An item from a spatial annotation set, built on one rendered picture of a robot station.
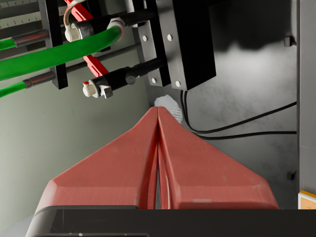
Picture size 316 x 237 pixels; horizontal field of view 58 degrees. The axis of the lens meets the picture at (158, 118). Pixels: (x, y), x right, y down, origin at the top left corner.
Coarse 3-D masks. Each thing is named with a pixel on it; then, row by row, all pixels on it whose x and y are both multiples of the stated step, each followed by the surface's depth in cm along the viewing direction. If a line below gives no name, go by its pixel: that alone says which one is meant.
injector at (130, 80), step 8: (160, 56) 49; (136, 64) 47; (144, 64) 46; (152, 64) 47; (160, 64) 48; (112, 72) 43; (120, 72) 43; (128, 72) 43; (136, 72) 45; (144, 72) 46; (96, 80) 41; (104, 80) 42; (112, 80) 42; (120, 80) 43; (128, 80) 42; (96, 88) 41; (112, 88) 43; (96, 96) 42
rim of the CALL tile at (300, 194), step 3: (300, 195) 41; (303, 195) 41; (306, 195) 41; (300, 198) 42; (306, 198) 41; (309, 198) 40; (312, 198) 40; (315, 198) 40; (300, 201) 42; (315, 201) 40; (300, 204) 42; (300, 207) 42
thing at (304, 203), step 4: (300, 192) 42; (304, 192) 42; (308, 192) 41; (312, 196) 41; (304, 200) 41; (308, 200) 41; (304, 204) 41; (308, 204) 41; (312, 204) 40; (304, 208) 42; (308, 208) 41; (312, 208) 41
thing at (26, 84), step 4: (24, 80) 54; (28, 80) 54; (16, 84) 53; (20, 84) 53; (24, 84) 54; (28, 84) 54; (4, 88) 52; (8, 88) 52; (12, 88) 52; (16, 88) 53; (20, 88) 53; (24, 88) 54; (0, 92) 51; (4, 92) 52; (8, 92) 52; (12, 92) 53; (0, 96) 51
